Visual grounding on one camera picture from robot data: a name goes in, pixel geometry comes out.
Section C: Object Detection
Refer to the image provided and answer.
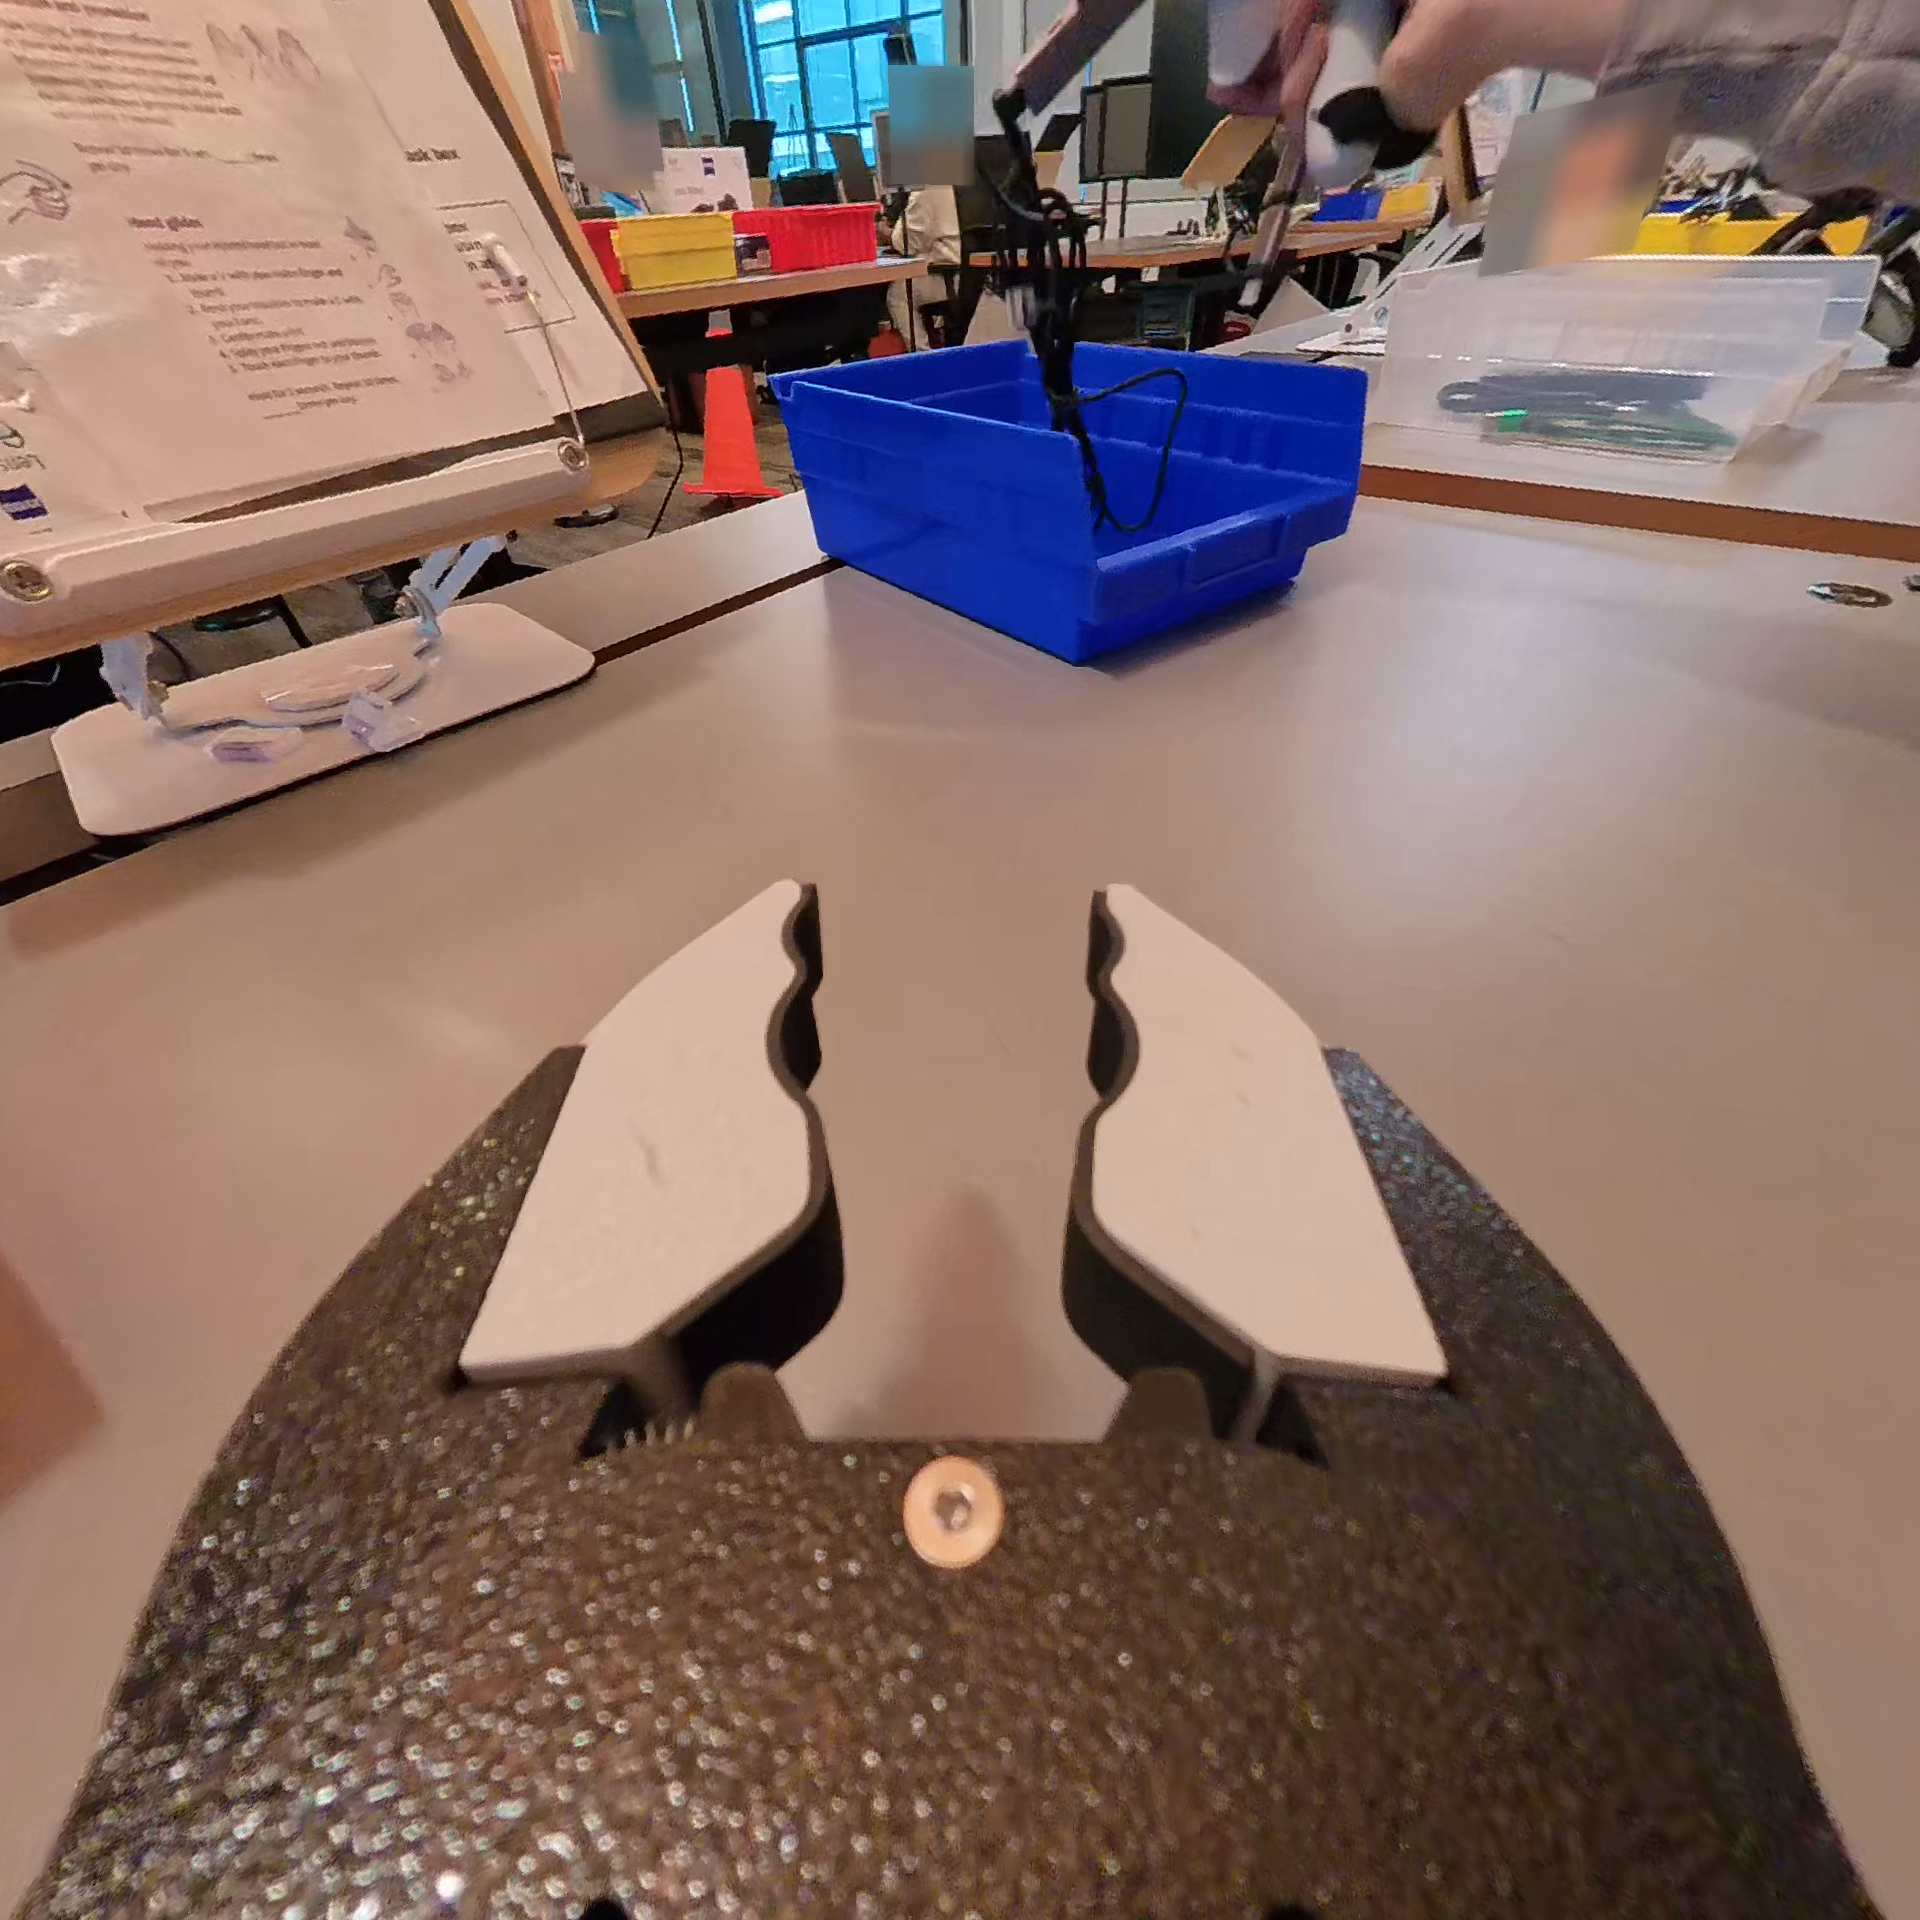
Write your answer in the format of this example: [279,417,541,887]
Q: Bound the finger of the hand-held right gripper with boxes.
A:
[992,0,1130,123]
[1240,28,1339,317]

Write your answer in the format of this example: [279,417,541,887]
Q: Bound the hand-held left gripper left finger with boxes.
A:
[456,880,834,1421]

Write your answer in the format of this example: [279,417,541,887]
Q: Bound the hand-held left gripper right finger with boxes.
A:
[1065,885,1450,1444]

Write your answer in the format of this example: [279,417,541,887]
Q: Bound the black usb-c cable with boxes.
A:
[992,92,1191,536]

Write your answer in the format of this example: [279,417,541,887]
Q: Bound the blue plastic bin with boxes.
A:
[772,339,1370,666]

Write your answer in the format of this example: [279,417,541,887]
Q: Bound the person's right hand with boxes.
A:
[1378,0,1638,140]

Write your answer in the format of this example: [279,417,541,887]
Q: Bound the dark computer monitor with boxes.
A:
[1080,78,1157,183]

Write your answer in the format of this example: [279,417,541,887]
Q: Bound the red plastic bin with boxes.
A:
[731,205,882,276]

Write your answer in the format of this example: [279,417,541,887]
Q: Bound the clear plastic storage box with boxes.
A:
[1370,254,1884,464]

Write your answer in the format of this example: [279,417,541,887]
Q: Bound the long yellow plastic bin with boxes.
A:
[1634,210,1879,259]

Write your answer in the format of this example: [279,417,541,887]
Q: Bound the orange traffic cone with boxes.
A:
[685,363,785,501]

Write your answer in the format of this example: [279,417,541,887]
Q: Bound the white document stand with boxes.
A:
[0,0,670,835]

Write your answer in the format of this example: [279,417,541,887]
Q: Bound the printed instruction sheet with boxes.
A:
[0,0,563,521]

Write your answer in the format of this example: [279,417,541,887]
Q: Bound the black and green cables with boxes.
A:
[1435,372,1743,452]

